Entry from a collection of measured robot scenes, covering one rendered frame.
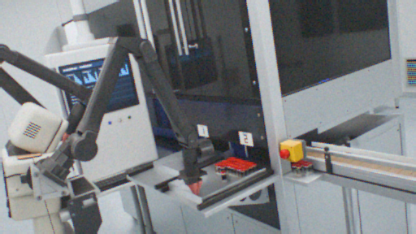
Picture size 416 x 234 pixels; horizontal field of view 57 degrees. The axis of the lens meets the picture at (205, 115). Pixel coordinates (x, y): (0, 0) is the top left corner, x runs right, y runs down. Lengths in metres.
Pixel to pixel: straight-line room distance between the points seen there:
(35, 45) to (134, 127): 4.66
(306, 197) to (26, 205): 1.15
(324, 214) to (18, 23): 5.77
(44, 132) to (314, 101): 1.12
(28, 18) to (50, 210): 5.56
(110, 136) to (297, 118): 1.12
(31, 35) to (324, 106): 5.63
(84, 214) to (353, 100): 1.33
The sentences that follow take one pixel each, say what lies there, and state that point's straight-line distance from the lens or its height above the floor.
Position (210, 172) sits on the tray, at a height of 0.88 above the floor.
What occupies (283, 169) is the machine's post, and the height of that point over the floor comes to 0.91.
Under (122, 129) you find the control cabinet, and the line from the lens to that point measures 2.32.
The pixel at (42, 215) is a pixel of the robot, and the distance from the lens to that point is 1.51.
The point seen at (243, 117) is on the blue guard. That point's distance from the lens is 1.74.
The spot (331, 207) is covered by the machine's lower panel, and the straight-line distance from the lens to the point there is 1.99.
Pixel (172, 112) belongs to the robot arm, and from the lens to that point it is 1.40.
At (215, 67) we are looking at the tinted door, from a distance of 1.82.
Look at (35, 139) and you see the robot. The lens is 1.41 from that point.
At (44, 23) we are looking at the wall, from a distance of 6.91.
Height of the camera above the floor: 1.53
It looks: 12 degrees down
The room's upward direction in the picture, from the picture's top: 10 degrees counter-clockwise
